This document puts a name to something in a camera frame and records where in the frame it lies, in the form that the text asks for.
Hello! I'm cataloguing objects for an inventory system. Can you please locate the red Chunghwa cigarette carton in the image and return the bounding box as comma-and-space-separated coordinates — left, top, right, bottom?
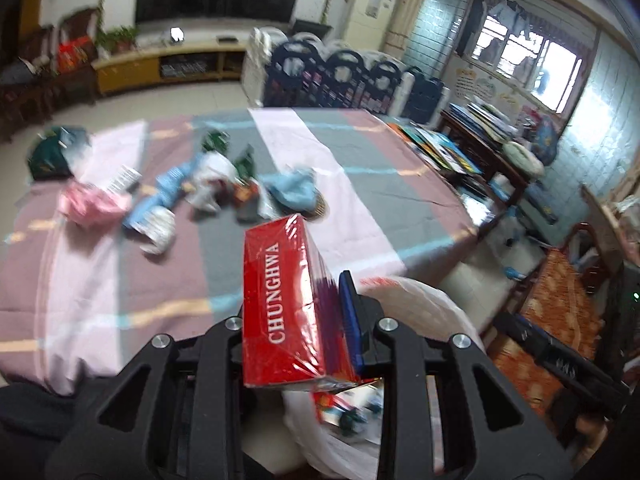
242, 214, 359, 391

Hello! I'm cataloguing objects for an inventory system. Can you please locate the light blue plastic wrapper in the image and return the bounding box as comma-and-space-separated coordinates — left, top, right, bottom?
259, 167, 326, 219

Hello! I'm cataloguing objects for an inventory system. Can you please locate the white blue toothpaste box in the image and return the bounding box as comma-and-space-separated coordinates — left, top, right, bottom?
104, 166, 141, 194

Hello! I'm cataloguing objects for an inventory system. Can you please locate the pink plastic bag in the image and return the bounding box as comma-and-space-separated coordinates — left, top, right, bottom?
58, 180, 132, 229

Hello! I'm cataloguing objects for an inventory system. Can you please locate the dark green wrapper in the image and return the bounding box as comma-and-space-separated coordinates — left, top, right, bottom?
201, 128, 230, 156

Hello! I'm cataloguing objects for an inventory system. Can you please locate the white plastic trash bag bin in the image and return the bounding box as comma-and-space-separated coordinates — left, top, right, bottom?
283, 276, 483, 479

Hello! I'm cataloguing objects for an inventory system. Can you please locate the stack of children's books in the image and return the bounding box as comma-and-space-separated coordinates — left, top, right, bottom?
387, 122, 482, 177

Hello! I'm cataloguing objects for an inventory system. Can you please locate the dark wooden side table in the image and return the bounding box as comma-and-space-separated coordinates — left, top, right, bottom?
438, 110, 530, 207

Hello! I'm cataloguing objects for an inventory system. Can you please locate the grey round cushion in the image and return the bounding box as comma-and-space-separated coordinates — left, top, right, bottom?
502, 141, 544, 179

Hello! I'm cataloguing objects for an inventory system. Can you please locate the blue white baby playpen fence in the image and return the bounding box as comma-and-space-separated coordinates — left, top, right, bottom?
241, 27, 450, 128

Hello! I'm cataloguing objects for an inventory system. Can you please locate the striped pink grey tablecloth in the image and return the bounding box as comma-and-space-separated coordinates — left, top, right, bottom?
1, 108, 477, 394

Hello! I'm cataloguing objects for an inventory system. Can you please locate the yellow wooden TV cabinet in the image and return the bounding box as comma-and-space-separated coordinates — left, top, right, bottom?
92, 40, 246, 96

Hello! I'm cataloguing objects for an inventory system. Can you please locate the white standing air conditioner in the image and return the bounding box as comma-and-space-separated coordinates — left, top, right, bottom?
342, 0, 397, 51

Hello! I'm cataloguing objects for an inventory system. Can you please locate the window with bars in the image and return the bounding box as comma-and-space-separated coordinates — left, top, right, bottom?
471, 16, 589, 114

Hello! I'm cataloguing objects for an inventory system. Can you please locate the green tissue box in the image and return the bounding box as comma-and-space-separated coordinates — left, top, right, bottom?
26, 126, 91, 182

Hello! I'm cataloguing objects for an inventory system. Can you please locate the potted green plant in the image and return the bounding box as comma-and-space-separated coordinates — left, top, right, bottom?
96, 26, 138, 55

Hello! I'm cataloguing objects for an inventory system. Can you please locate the red gift box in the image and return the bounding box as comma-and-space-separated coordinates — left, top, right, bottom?
56, 36, 96, 74

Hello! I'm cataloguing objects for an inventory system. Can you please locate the dark wooden armchair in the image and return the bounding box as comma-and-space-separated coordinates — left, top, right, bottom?
1, 6, 100, 140

